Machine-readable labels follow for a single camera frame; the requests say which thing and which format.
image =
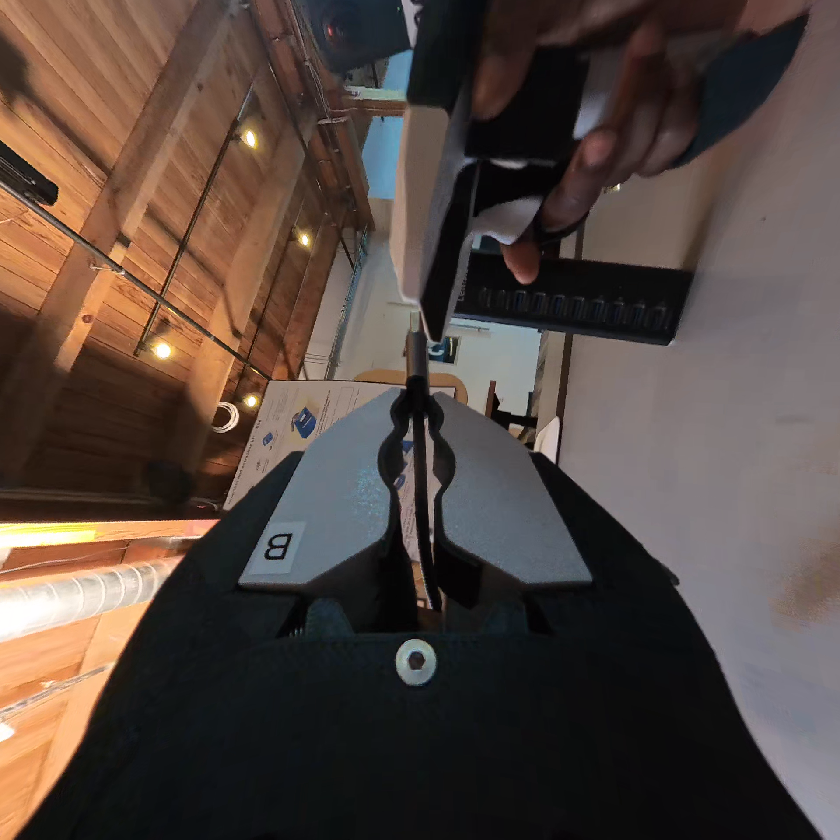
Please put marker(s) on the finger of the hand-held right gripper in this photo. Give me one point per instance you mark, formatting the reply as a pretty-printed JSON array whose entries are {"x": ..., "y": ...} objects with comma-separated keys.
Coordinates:
[
  {"x": 449, "y": 262},
  {"x": 426, "y": 197}
]

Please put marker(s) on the printed instruction board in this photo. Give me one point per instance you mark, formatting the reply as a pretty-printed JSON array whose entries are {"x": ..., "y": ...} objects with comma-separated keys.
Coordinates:
[{"x": 315, "y": 420}]

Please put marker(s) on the black ceiling fixture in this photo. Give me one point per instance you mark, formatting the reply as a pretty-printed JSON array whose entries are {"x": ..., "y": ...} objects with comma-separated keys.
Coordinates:
[{"x": 26, "y": 174}]

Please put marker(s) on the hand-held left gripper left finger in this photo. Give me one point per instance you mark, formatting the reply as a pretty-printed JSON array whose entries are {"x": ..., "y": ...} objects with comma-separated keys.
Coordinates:
[{"x": 328, "y": 499}]

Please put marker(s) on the silver ventilation duct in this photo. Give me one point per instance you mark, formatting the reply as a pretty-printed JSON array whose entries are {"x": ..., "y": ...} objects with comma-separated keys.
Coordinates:
[{"x": 79, "y": 597}]

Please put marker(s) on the person's right hand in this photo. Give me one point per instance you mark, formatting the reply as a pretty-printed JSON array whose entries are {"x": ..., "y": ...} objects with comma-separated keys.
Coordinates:
[{"x": 656, "y": 79}]

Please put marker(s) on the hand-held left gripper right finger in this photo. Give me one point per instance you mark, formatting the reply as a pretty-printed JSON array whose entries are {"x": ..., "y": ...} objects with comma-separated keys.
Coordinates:
[{"x": 505, "y": 505}]

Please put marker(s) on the black usb hub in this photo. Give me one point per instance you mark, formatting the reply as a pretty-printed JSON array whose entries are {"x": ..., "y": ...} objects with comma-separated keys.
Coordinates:
[{"x": 623, "y": 282}]

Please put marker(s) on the ceiling spotlight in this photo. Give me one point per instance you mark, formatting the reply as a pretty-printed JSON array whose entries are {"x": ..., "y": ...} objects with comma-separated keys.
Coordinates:
[
  {"x": 249, "y": 138},
  {"x": 162, "y": 350},
  {"x": 303, "y": 238},
  {"x": 251, "y": 400}
]

